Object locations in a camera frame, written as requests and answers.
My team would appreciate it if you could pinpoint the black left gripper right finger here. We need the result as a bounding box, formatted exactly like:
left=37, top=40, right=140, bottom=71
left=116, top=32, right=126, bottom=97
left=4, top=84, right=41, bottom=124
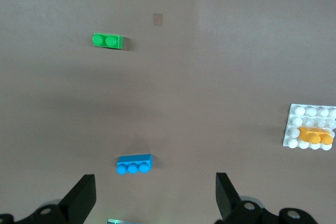
left=215, top=172, right=319, bottom=224

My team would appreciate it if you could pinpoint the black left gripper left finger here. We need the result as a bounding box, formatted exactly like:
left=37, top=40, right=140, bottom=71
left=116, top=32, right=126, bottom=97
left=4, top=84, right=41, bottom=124
left=0, top=174, right=97, bottom=224

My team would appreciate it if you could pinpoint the yellow two-stud block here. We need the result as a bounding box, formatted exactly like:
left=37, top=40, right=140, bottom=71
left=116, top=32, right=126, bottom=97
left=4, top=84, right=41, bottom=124
left=298, top=126, right=335, bottom=146

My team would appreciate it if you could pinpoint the white studded base plate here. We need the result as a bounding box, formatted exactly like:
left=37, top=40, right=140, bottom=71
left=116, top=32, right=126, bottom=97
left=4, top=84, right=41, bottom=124
left=282, top=103, right=336, bottom=152

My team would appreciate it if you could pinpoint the blue three-stud block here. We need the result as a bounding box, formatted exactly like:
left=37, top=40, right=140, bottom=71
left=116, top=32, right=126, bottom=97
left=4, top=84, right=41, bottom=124
left=115, top=153, right=153, bottom=176

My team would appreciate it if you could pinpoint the green two-stud block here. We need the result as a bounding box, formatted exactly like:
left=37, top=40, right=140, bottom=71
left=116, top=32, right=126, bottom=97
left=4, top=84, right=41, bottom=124
left=92, top=32, right=124, bottom=50

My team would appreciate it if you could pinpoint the dark square tape mark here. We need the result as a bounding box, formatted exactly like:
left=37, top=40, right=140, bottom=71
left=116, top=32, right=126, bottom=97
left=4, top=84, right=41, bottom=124
left=153, top=13, right=164, bottom=27

